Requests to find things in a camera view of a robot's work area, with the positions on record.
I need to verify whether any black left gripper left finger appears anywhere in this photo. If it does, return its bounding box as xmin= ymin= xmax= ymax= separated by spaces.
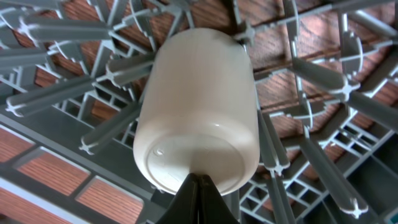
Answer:
xmin=156 ymin=174 xmax=199 ymax=224

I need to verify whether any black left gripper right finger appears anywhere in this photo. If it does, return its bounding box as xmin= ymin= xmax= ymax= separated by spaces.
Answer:
xmin=198 ymin=175 xmax=239 ymax=224

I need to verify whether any white plastic cup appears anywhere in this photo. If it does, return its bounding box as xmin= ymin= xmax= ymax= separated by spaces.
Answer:
xmin=133 ymin=28 xmax=260 ymax=195

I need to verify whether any grey plastic dishwasher rack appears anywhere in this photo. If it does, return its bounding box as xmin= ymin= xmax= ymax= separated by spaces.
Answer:
xmin=1 ymin=0 xmax=397 ymax=223

